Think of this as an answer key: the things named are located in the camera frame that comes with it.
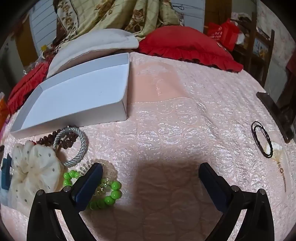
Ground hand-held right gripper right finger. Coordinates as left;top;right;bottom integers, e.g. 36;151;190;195
199;162;275;241

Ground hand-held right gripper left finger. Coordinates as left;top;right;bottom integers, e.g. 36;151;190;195
26;162;104;241

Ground pale ring bangle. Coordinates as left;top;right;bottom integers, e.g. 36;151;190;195
76;159;118;197

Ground green bead bracelet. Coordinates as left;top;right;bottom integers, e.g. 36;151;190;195
63;170;122;210

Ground silver woven bangle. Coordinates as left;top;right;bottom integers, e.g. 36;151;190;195
53;126;88;168

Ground reddish brown bead bracelet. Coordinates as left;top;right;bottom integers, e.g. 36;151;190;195
35;128;78;149

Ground blue hair clip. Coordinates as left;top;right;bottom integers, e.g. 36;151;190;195
0;153;13;192

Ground white cardboard box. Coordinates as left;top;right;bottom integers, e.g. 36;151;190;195
10;52;130;139

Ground pink quilted bedspread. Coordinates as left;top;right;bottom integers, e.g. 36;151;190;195
0;52;295;241

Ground dark phone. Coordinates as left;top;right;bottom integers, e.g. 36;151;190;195
256;91;296;143

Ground orange plastic basket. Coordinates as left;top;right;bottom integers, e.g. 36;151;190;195
0;93;11;130

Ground red ruffled pillow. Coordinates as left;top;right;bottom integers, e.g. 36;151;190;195
7;61;52;115
139;25;244;72

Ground wooden chair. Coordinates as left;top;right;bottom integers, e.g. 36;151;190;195
231;11;275;86

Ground white pillow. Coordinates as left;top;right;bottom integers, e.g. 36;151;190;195
46;28;139;79

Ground red shopping bag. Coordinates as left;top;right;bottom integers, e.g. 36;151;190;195
206;19;241;52

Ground pink floral curtain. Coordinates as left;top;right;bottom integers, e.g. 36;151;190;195
255;0;292;77

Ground cream floral blanket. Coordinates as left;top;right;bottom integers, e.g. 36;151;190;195
52;0;185;49

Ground black hair ties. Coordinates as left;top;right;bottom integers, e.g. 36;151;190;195
251;121;274;159

